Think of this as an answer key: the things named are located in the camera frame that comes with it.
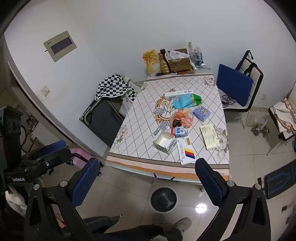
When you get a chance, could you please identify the pale yellow box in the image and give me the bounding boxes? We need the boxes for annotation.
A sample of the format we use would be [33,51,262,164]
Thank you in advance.
[200,124,221,150]

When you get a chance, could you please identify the long white pink box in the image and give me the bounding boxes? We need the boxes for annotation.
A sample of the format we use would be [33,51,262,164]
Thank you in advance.
[164,90,194,100]

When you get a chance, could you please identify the chrome dumbbell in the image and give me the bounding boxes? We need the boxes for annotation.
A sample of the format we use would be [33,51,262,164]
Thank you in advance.
[250,126,270,138]

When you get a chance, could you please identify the silver pill blister pack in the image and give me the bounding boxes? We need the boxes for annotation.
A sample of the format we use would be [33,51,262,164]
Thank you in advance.
[153,122,171,136]

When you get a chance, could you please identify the purple tissue pack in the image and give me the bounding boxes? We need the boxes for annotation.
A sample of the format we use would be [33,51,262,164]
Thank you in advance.
[192,106,211,121]

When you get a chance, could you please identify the green and blue packet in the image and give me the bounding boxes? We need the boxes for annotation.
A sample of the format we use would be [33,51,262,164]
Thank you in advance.
[172,94,202,109]

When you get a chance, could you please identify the folded black chair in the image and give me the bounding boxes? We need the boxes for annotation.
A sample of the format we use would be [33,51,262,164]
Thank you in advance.
[80,98,125,148]

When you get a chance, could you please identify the coiled grey cables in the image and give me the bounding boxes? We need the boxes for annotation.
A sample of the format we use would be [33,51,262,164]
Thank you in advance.
[221,94,236,106]

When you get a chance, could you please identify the table with patterned tablecloth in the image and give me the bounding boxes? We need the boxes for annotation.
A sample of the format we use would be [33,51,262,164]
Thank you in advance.
[106,73,232,184]

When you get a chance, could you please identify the white chair with black frame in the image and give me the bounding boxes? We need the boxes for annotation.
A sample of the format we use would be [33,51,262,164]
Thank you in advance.
[217,49,264,129]

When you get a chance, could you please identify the orange plastic bag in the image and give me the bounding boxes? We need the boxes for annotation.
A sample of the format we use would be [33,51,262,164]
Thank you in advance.
[170,109,194,128]

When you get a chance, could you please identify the beige cloth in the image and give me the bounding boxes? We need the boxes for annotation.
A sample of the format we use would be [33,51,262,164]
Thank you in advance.
[272,97,296,141]

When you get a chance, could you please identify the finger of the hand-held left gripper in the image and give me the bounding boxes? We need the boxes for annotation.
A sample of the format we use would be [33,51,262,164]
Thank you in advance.
[21,148,73,167]
[35,140,67,156]

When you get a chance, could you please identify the grey slipper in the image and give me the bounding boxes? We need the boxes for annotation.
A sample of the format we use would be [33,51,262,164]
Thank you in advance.
[173,217,192,232]

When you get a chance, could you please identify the beige wall panel box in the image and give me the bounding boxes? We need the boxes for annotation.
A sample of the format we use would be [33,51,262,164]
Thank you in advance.
[43,31,77,62]

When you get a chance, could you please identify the crumpled white plastic bag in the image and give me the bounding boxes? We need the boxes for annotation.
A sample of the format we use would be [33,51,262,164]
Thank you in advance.
[6,185,28,217]

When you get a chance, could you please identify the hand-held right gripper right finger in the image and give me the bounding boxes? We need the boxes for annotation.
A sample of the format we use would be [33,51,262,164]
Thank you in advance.
[195,158,269,241]

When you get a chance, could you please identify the white cardboard box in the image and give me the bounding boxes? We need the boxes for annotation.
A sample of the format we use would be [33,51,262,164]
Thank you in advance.
[152,131,177,155]

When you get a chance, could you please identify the pink plastic object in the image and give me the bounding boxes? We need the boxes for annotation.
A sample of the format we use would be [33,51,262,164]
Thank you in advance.
[69,148,91,168]

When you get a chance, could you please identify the brown cardboard box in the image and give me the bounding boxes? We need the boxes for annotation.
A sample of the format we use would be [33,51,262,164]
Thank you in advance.
[167,48,194,73]

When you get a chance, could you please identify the black white checkered cloth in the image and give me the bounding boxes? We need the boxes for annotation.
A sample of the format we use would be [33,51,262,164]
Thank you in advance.
[95,74,137,102]

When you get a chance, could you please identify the plastic water bottle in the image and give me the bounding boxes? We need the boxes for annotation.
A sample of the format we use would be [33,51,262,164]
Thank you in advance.
[194,47,204,68]

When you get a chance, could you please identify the chair with beige cloth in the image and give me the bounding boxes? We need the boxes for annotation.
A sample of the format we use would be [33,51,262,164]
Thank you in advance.
[267,88,296,156]

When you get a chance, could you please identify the round trash bin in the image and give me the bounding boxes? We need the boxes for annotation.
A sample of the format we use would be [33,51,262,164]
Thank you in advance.
[149,187,179,213]

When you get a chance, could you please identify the gold bottle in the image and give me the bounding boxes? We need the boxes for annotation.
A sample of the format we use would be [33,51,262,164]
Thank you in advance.
[158,48,172,75]

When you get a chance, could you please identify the yellow snack bag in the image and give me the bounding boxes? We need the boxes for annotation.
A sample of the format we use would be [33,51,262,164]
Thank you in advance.
[142,49,161,77]

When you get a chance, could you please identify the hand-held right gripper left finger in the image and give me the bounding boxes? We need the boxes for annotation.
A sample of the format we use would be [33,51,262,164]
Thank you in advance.
[24,158,100,241]

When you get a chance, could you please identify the blue cushion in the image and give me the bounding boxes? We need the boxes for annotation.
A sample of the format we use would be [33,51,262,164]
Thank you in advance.
[216,64,254,107]

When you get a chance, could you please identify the small blue white carton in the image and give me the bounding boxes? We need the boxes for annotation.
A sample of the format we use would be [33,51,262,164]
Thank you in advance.
[172,126,188,137]

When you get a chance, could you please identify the white box with colour stripes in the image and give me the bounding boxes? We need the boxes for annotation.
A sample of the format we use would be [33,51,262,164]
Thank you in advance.
[175,136,197,165]

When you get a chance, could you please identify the clear glass bottle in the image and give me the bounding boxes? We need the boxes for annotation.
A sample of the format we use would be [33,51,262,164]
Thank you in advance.
[187,42,195,61]

